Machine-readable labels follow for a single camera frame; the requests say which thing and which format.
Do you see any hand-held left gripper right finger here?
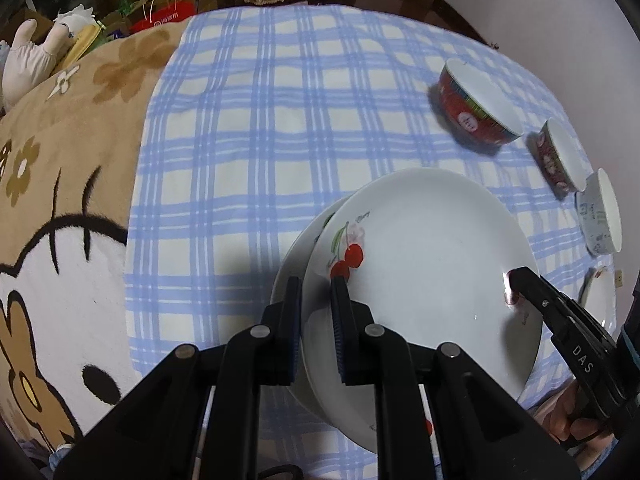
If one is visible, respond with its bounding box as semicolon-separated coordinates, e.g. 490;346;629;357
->
330;276;581;480

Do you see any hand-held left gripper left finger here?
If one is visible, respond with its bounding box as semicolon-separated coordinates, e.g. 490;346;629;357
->
55;276;304;480

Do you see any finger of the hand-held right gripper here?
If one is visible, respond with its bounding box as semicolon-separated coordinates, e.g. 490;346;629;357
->
505;266;621;386

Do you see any plain white plate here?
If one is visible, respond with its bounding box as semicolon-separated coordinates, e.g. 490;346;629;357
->
270;195;351;426

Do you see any white bowl with blue print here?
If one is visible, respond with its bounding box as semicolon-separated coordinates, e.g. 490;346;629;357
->
575;168;623;256

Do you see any white plate with cherry print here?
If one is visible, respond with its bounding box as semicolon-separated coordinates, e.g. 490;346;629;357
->
304;167;544;454

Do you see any small red patterned bowl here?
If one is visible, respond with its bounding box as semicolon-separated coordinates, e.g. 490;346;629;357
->
534;118;587;200

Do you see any large red patterned bowl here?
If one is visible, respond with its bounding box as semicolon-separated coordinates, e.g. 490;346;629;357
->
438;58;522;148

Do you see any person's right hand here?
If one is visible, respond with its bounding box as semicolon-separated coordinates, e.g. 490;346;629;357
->
547;392;608;457

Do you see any white dish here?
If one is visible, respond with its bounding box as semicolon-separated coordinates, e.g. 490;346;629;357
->
580;265;617;328

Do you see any blue checked cloth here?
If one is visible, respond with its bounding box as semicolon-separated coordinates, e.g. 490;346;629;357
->
122;4;608;480

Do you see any brown cartoon blanket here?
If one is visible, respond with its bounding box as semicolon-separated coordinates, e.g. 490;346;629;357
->
0;24;191;453

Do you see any red paper bag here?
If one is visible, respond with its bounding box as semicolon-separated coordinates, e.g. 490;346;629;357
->
130;0;197;35

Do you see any yellow green pouch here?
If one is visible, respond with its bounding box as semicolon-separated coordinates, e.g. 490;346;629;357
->
62;22;108;67

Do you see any white plush toy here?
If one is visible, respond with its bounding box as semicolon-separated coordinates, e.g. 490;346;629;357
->
2;4;101;111

